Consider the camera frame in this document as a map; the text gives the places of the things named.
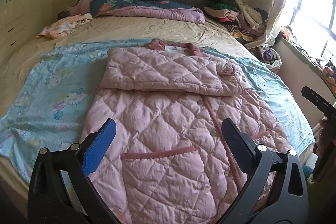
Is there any window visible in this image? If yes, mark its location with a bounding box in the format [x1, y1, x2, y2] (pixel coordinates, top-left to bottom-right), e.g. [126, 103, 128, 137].
[286, 0, 336, 62]

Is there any person's right hand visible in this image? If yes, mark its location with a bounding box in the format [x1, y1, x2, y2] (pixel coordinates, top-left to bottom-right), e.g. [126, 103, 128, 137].
[316, 119, 327, 152]

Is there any dark floral quilt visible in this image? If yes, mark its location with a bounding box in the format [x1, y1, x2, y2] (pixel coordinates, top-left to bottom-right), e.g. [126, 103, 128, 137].
[89, 0, 206, 24]

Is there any cream wardrobe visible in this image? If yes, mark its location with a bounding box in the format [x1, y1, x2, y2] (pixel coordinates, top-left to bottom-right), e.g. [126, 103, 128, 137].
[0, 0, 57, 62]

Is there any light blue cartoon bed sheet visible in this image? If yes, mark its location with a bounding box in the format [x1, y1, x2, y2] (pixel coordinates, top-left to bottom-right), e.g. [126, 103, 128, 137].
[0, 38, 315, 185]

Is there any bed with beige sheet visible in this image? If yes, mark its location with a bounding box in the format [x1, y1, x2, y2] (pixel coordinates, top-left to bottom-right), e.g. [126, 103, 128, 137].
[0, 13, 315, 214]

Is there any pink quilted jacket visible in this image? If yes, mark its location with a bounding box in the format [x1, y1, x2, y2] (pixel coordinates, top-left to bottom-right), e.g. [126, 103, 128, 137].
[79, 40, 294, 224]

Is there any pile of mixed clothes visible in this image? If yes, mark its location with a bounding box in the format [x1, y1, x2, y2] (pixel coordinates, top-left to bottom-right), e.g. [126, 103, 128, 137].
[204, 0, 269, 42]

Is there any pink pillow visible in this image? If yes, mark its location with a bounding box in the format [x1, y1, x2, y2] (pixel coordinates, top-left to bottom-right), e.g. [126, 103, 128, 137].
[70, 0, 91, 16]

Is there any cream curtain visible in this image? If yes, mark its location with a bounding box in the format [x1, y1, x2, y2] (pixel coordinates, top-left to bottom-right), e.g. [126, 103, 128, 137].
[247, 0, 305, 50]

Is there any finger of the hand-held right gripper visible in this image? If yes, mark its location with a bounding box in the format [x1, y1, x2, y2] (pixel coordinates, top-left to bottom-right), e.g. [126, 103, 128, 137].
[301, 86, 336, 119]

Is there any peach printed garment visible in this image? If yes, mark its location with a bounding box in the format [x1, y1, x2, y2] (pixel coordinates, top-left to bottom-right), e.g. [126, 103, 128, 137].
[36, 13, 93, 39]

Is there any cluttered green windowsill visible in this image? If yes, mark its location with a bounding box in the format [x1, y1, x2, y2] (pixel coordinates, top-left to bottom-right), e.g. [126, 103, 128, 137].
[278, 26, 336, 98]

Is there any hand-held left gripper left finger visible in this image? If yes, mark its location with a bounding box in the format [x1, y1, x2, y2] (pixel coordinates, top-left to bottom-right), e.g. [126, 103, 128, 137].
[28, 118, 122, 224]

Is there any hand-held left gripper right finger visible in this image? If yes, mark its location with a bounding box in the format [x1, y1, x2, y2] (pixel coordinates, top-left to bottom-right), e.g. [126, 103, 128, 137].
[217, 118, 309, 224]

